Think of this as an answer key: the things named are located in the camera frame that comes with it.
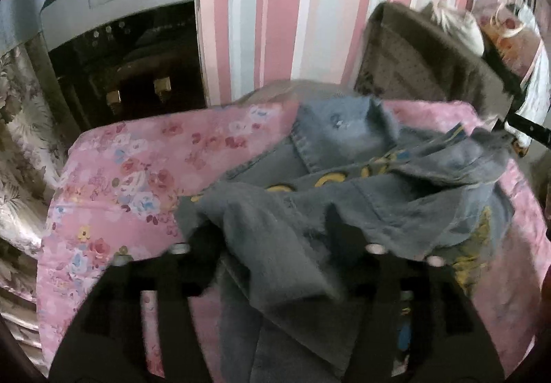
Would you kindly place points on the white cloth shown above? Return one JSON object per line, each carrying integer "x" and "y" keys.
{"x": 460, "y": 28}

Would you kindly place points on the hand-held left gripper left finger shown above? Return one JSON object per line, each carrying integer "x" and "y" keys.
{"x": 185, "y": 271}

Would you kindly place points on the pink floral bedsheet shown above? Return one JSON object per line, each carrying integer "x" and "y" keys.
{"x": 120, "y": 176}

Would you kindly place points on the striped floral curtain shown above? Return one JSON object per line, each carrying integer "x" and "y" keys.
{"x": 26, "y": 129}

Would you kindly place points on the grey water dispenser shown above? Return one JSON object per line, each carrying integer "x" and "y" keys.
{"x": 129, "y": 0}

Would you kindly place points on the blue denim jacket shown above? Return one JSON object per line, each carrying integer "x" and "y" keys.
{"x": 344, "y": 202}

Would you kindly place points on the floral gift bag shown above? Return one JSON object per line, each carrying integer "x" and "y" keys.
{"x": 508, "y": 28}

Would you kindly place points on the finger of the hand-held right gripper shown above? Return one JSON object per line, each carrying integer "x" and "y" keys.
{"x": 531, "y": 130}

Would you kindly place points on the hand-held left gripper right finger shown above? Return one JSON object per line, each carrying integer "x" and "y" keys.
{"x": 383, "y": 279}

